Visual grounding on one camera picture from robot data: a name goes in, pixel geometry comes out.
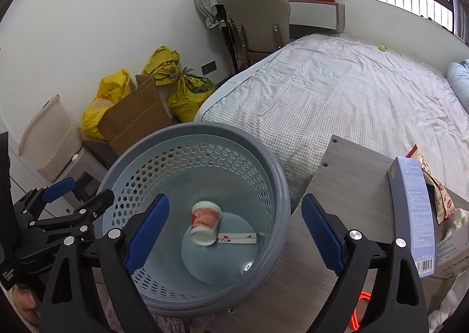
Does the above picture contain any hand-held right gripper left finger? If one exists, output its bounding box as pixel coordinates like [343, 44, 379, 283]
[38, 193, 171, 333]

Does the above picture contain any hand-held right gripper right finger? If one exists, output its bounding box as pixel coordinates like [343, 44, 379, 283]
[300, 193, 429, 333]

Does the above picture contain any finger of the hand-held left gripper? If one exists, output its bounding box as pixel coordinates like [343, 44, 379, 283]
[28, 188, 115, 246]
[13, 177, 77, 225]

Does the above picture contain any grey plastic waste basket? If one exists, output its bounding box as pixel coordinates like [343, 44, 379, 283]
[93, 121, 293, 317]

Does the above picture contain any person's left hand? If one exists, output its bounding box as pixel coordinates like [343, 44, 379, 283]
[7, 283, 43, 330]

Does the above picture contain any grey plastic stool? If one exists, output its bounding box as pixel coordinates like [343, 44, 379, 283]
[66, 144, 111, 209]

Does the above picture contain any white plastic storage bin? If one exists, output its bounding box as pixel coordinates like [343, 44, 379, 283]
[18, 95, 83, 181]

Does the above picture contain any red and white paper cup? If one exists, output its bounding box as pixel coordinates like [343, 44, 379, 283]
[188, 201, 223, 246]

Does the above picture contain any playing card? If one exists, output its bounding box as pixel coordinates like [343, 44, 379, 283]
[217, 231, 266, 246]

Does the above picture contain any brown cardboard box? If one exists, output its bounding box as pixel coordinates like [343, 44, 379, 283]
[98, 74, 176, 156]

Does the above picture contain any tall light blue box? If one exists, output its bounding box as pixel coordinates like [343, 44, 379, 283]
[388, 157, 436, 278]

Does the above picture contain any yellow plastic bag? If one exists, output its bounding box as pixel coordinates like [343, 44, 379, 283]
[81, 69, 134, 140]

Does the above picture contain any red and white snack packet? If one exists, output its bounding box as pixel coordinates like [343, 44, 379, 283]
[405, 144, 457, 225]

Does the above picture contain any white printed cardboard box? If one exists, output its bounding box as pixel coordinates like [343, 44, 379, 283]
[434, 232, 469, 279]

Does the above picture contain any bed with checked sheet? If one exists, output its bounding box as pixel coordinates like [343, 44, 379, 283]
[192, 33, 469, 209]

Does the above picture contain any crumpled yellow sack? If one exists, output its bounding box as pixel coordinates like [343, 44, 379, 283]
[142, 46, 181, 86]

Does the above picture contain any light blue duvet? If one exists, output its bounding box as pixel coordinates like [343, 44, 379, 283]
[445, 60, 469, 114]

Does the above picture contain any black metal stand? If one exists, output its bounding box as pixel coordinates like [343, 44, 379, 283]
[215, 5, 250, 74]

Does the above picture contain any white and grey desk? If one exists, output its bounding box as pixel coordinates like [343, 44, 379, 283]
[288, 0, 346, 40]

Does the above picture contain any beige upholstered chair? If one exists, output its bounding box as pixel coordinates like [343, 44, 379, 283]
[222, 0, 292, 73]

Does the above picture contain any orange cable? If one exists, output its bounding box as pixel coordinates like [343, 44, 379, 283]
[354, 291, 371, 333]

